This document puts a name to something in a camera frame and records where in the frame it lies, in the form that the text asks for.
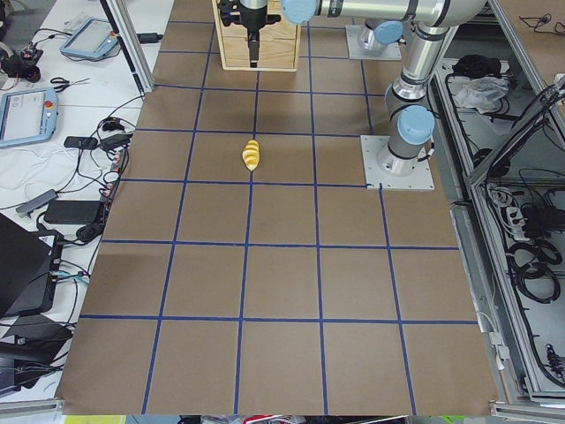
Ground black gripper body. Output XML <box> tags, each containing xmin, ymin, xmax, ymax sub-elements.
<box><xmin>219</xmin><ymin>0</ymin><xmax>281</xmax><ymax>31</ymax></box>

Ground wooden drawer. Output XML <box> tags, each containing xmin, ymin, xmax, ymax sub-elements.
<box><xmin>215</xmin><ymin>0</ymin><xmax>298</xmax><ymax>40</ymax></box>
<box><xmin>222</xmin><ymin>37</ymin><xmax>299</xmax><ymax>71</ymax></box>

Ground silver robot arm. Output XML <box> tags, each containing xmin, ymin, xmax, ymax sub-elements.
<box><xmin>361</xmin><ymin>19</ymin><xmax>403</xmax><ymax>50</ymax></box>
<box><xmin>216</xmin><ymin>1</ymin><xmax>484</xmax><ymax>178</ymax></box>

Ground wooden drawer cabinet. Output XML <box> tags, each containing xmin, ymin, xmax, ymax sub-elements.
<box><xmin>212</xmin><ymin>1</ymin><xmax>301</xmax><ymax>72</ymax></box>

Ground toy bread loaf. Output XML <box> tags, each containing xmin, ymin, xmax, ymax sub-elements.
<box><xmin>242</xmin><ymin>140</ymin><xmax>260</xmax><ymax>172</ymax></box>

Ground far blue teach pendant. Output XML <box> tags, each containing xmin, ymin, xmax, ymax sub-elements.
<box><xmin>59</xmin><ymin>18</ymin><xmax>118</xmax><ymax>62</ymax></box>

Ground blue teach pendant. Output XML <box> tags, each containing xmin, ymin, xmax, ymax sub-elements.
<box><xmin>59</xmin><ymin>18</ymin><xmax>118</xmax><ymax>62</ymax></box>
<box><xmin>1</xmin><ymin>87</ymin><xmax>58</xmax><ymax>148</ymax></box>

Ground near blue teach pendant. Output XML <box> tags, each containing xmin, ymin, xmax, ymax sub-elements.
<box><xmin>1</xmin><ymin>87</ymin><xmax>58</xmax><ymax>148</ymax></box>

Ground crumpled white cloth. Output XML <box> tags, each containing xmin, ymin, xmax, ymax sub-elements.
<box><xmin>454</xmin><ymin>77</ymin><xmax>509</xmax><ymax>114</ymax></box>

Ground black power adapter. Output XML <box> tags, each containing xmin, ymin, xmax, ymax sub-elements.
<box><xmin>44</xmin><ymin>200</ymin><xmax>101</xmax><ymax>224</ymax></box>

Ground black laptop computer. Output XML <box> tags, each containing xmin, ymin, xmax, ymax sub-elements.
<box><xmin>1</xmin><ymin>216</ymin><xmax>63</xmax><ymax>318</ymax></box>

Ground white power strip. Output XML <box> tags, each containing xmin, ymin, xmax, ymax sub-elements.
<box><xmin>487</xmin><ymin>184</ymin><xmax>530</xmax><ymax>242</ymax></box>

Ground aluminium frame post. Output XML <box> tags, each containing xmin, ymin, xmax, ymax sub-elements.
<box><xmin>100</xmin><ymin>0</ymin><xmax>154</xmax><ymax>96</ymax></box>

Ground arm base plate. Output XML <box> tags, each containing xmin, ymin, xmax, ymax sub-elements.
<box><xmin>345</xmin><ymin>25</ymin><xmax>402</xmax><ymax>61</ymax></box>
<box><xmin>360</xmin><ymin>135</ymin><xmax>434</xmax><ymax>192</ymax></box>

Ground black handled scissors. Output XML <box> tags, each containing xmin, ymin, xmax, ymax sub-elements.
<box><xmin>49</xmin><ymin>77</ymin><xmax>91</xmax><ymax>93</ymax></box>

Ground coiled black cables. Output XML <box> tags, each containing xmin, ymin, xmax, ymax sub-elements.
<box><xmin>507</xmin><ymin>242</ymin><xmax>564</xmax><ymax>306</ymax></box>

